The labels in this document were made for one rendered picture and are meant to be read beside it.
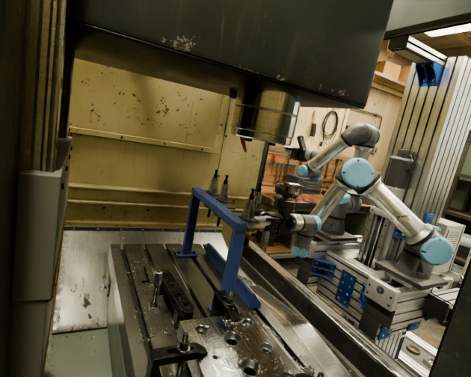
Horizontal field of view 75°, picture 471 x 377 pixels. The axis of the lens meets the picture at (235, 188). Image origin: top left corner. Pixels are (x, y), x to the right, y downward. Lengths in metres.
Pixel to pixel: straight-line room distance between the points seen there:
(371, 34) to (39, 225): 0.75
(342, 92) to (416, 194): 1.09
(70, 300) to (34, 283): 1.04
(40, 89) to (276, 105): 0.46
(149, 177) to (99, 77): 0.55
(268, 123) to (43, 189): 0.46
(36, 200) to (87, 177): 1.27
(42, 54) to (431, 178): 1.65
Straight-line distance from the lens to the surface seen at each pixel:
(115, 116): 1.68
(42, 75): 0.46
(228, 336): 0.90
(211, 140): 1.81
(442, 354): 1.25
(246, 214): 1.05
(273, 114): 0.71
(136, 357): 0.93
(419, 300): 1.67
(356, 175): 1.30
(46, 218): 0.47
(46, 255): 0.49
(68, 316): 1.50
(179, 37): 0.58
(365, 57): 0.81
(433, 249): 1.41
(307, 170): 1.94
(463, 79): 1.84
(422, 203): 1.80
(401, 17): 1.48
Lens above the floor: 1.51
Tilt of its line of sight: 11 degrees down
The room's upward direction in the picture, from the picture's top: 11 degrees clockwise
